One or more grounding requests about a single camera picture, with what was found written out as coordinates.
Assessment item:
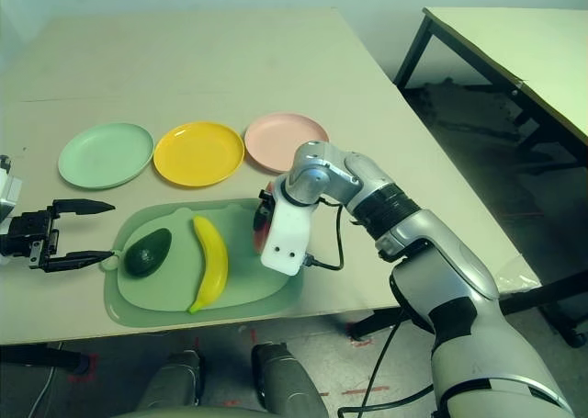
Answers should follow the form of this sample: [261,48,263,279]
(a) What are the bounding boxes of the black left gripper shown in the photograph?
[8,198,116,273]

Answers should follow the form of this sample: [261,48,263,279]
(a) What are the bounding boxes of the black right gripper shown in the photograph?
[256,186,277,221]

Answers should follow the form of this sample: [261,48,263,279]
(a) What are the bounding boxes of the red toy watermelon slice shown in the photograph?
[252,180,279,255]

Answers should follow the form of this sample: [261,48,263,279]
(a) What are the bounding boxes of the dark green toy avocado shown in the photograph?
[124,228,174,278]

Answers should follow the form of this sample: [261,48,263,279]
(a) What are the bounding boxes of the yellow toy banana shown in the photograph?
[187,215,230,315]

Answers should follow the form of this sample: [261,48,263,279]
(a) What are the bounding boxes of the pink round plate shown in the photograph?
[243,112,330,175]

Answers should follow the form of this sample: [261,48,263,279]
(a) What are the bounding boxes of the yellow round plate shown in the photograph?
[153,121,245,188]

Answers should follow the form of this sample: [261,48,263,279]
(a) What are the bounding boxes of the mint green round plate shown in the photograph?
[57,122,155,190]

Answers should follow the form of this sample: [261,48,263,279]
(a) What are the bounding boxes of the green cutting board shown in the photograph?
[101,198,308,327]

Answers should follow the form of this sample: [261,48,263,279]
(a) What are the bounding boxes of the red floor tape corner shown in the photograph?
[68,353,100,382]
[348,323,376,348]

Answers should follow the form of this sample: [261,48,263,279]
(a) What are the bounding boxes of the grey left robot leg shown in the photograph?
[137,348,206,410]

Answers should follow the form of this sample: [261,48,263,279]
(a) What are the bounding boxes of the grey robot leg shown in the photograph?
[137,348,206,410]
[251,342,328,418]

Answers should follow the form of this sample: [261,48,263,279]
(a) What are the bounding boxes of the grey right robot leg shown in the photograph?
[251,342,328,418]

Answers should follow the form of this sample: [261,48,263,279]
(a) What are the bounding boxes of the grey robot torso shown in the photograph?
[114,403,272,418]

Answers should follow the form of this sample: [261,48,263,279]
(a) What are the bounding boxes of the clear plastic bag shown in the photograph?
[495,256,538,295]

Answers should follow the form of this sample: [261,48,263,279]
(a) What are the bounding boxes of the side table with black legs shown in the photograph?
[393,6,588,171]

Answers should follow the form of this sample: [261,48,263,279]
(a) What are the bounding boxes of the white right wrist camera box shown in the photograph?
[260,192,318,277]

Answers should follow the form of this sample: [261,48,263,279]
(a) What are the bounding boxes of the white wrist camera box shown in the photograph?
[0,154,23,217]
[260,192,318,277]

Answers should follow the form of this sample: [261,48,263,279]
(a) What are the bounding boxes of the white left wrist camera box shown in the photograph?
[0,154,23,217]

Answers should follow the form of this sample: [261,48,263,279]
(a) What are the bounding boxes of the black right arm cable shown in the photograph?
[300,199,442,418]

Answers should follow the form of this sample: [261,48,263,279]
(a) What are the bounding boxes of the white floor cable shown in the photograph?
[34,342,63,418]

